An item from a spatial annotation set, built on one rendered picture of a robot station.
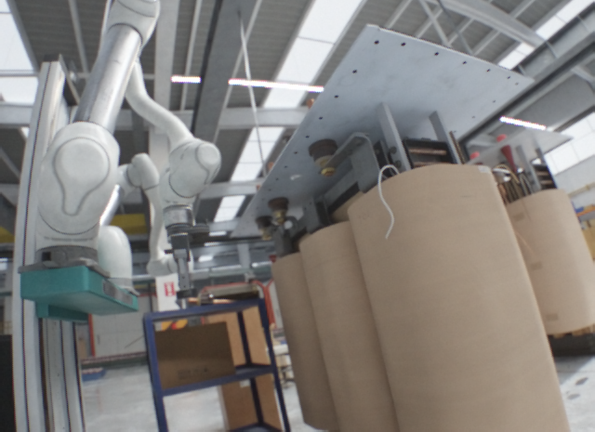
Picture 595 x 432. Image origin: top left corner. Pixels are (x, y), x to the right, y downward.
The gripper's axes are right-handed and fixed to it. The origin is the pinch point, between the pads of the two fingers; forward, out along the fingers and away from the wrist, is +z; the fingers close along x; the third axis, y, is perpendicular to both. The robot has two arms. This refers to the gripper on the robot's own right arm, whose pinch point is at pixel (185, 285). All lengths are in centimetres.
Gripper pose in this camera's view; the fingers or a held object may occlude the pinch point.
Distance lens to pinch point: 98.2
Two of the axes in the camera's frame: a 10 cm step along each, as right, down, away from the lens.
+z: 2.1, 9.2, -3.2
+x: 3.1, -3.7, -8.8
